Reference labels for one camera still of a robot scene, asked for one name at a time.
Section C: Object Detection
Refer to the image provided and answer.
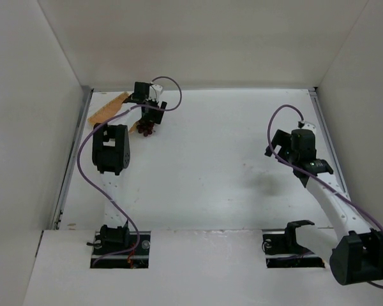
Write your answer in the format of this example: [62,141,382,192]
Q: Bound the dark red fake grapes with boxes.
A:
[137,121,155,137]

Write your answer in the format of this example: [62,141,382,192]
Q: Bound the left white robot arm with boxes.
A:
[88,82,167,255]

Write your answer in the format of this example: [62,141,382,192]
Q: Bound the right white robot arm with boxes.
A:
[265,129,383,289]

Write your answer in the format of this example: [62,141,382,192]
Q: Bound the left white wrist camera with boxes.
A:
[149,83,163,103]

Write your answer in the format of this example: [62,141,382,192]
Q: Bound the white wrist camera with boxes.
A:
[149,83,163,103]
[297,120,317,134]

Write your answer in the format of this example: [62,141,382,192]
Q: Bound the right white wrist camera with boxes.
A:
[297,120,317,134]

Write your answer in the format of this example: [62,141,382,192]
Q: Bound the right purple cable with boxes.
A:
[267,105,383,289]

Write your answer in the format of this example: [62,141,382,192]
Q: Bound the purple cable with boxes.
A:
[77,76,183,268]
[267,105,383,289]

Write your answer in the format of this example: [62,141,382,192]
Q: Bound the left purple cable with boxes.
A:
[77,76,183,268]

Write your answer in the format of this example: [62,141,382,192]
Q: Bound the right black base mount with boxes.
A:
[261,230,326,268]

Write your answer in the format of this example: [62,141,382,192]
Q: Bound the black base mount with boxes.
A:
[261,230,326,268]
[87,232,151,270]

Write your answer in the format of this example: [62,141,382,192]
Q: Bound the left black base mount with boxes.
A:
[87,232,151,270]

